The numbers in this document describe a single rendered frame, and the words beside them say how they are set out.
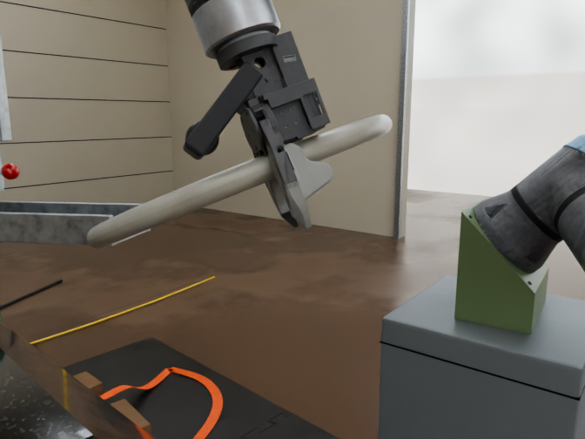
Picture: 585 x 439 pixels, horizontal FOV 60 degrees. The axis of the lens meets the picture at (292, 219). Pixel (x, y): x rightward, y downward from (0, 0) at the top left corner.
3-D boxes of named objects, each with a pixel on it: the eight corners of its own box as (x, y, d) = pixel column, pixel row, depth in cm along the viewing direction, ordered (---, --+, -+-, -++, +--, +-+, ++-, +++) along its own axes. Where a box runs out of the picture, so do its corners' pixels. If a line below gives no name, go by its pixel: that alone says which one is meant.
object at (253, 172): (13, 282, 64) (3, 260, 64) (186, 212, 111) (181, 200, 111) (379, 137, 50) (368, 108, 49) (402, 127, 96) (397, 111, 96)
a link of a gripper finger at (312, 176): (353, 205, 54) (318, 129, 55) (303, 226, 53) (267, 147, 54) (346, 212, 57) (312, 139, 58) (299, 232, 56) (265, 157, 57)
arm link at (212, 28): (193, 1, 51) (190, 34, 61) (211, 48, 52) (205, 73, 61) (275, -23, 53) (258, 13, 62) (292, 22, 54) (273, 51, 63)
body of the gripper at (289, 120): (333, 127, 55) (294, 21, 54) (261, 155, 54) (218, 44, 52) (314, 138, 63) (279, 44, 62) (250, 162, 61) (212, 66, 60)
